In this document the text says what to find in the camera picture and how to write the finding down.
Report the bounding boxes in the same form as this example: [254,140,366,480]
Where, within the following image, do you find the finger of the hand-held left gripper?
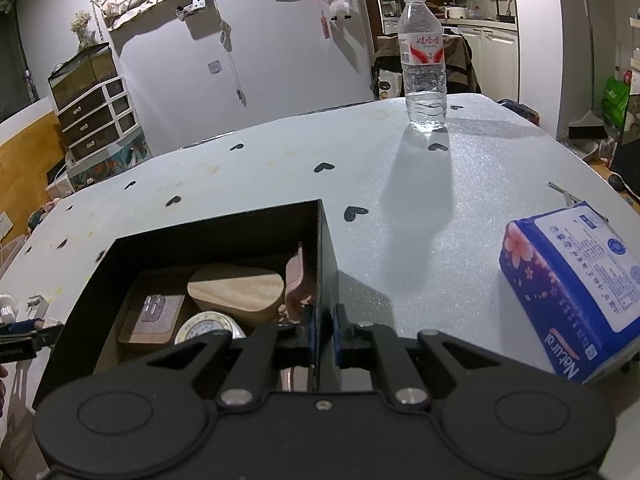
[0,320,64,359]

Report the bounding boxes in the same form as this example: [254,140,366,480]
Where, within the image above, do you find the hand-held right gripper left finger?
[132,306,317,411]

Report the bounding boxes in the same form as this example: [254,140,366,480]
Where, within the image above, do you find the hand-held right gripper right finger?
[335,305,508,411]

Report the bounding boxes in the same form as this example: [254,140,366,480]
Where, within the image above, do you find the pink hair clip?
[277,247,317,321]

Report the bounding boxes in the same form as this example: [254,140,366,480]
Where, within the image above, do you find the heart-shaped wooden block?
[187,263,286,323]

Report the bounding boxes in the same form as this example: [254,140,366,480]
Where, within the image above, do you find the white tape roll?
[174,311,247,346]

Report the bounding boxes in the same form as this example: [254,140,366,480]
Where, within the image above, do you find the black cardboard box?
[32,199,341,409]

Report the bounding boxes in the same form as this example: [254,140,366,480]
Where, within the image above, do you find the light blue heart-print table cover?
[0,92,640,466]

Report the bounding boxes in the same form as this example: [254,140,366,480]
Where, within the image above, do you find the small white box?
[46,175,76,198]

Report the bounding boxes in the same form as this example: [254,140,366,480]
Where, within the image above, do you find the printed storage box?
[67,132,151,181]

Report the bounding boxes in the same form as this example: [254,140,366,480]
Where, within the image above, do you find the white drawer cabinet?
[56,76,138,161]

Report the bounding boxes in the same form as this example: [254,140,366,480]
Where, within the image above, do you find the blue tissue packet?
[499,201,640,385]

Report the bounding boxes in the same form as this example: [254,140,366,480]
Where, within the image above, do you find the glass fish tank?
[47,42,118,111]

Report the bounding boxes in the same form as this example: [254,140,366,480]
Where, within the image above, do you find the metal tweezers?
[546,181,608,222]

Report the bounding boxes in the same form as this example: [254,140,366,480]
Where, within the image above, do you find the clear plastic water bottle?
[397,0,448,132]

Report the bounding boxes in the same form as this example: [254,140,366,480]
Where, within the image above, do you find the chair with dark jacket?
[372,35,483,101]

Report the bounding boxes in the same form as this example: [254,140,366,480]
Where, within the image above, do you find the dried flower bunch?
[70,11,98,51]

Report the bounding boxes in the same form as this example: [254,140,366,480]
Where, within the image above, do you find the white kitchen cabinet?
[445,20,521,103]

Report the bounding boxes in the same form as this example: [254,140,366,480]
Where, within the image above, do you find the black dustpan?
[568,112,607,140]

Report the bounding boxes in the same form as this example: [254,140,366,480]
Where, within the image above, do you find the green shopping bag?
[600,76,632,126]

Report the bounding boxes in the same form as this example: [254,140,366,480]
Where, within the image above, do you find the broom stick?
[582,0,597,111]

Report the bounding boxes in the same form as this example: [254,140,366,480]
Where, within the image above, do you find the hanging white cord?
[220,20,248,107]

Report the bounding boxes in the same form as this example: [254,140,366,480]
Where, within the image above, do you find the small wall-mounted holder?
[176,0,207,21]

